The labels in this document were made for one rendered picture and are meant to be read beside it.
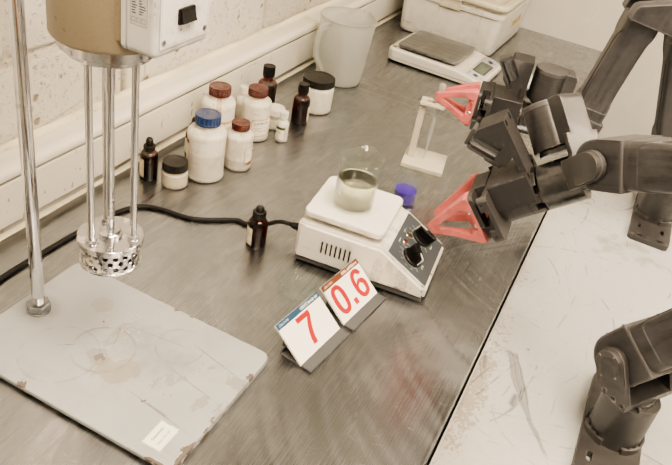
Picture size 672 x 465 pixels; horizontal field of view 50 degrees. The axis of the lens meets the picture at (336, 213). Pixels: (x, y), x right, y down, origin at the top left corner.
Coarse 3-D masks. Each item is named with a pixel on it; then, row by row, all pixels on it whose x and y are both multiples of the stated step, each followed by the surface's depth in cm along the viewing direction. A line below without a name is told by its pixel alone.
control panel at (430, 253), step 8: (408, 216) 108; (408, 224) 107; (416, 224) 109; (400, 232) 104; (400, 240) 103; (408, 240) 105; (392, 248) 101; (400, 248) 102; (424, 248) 106; (432, 248) 107; (440, 248) 109; (400, 256) 101; (424, 256) 105; (432, 256) 106; (408, 264) 101; (424, 264) 104; (432, 264) 105; (416, 272) 101; (424, 272) 102; (424, 280) 101
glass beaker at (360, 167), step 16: (352, 160) 103; (368, 160) 103; (384, 160) 100; (352, 176) 99; (368, 176) 98; (336, 192) 102; (352, 192) 100; (368, 192) 100; (336, 208) 102; (352, 208) 101; (368, 208) 102
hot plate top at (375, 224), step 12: (324, 192) 106; (384, 192) 109; (312, 204) 102; (324, 204) 103; (384, 204) 106; (396, 204) 106; (312, 216) 101; (324, 216) 100; (336, 216) 101; (348, 216) 101; (360, 216) 102; (372, 216) 102; (384, 216) 103; (348, 228) 100; (360, 228) 99; (372, 228) 100; (384, 228) 100
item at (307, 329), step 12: (312, 312) 92; (324, 312) 93; (288, 324) 88; (300, 324) 90; (312, 324) 91; (324, 324) 92; (288, 336) 88; (300, 336) 89; (312, 336) 90; (324, 336) 92; (300, 348) 88
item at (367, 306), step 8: (368, 280) 101; (320, 288) 94; (368, 296) 100; (376, 296) 101; (328, 304) 97; (360, 304) 98; (368, 304) 99; (376, 304) 99; (336, 312) 95; (352, 312) 97; (360, 312) 97; (368, 312) 98; (336, 320) 95; (344, 320) 95; (352, 320) 96; (360, 320) 96; (352, 328) 94
